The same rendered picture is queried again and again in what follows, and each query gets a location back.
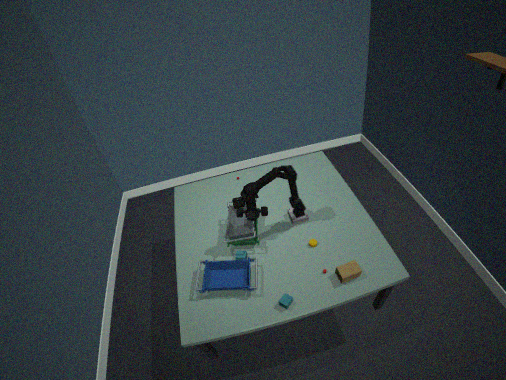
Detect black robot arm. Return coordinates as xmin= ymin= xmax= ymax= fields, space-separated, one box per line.
xmin=232 ymin=165 xmax=306 ymax=221

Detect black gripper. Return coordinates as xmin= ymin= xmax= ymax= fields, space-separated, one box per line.
xmin=236 ymin=204 xmax=268 ymax=218

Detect green plastic tray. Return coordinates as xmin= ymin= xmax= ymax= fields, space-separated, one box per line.
xmin=227 ymin=218 xmax=260 ymax=247

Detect tan cardboard box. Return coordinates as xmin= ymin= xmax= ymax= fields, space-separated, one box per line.
xmin=335 ymin=260 xmax=362 ymax=284

